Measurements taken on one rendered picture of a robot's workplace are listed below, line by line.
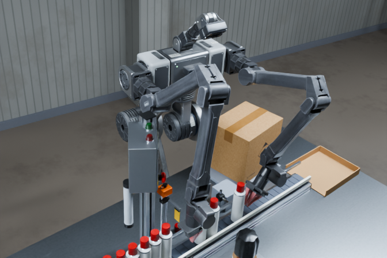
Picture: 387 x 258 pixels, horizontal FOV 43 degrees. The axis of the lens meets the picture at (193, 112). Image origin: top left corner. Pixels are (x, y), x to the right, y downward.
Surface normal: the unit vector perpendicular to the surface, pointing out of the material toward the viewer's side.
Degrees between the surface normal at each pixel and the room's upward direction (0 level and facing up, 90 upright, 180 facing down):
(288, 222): 0
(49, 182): 0
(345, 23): 90
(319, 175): 0
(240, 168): 90
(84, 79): 90
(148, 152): 90
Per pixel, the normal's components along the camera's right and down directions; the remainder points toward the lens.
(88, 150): 0.05, -0.85
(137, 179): 0.11, 0.52
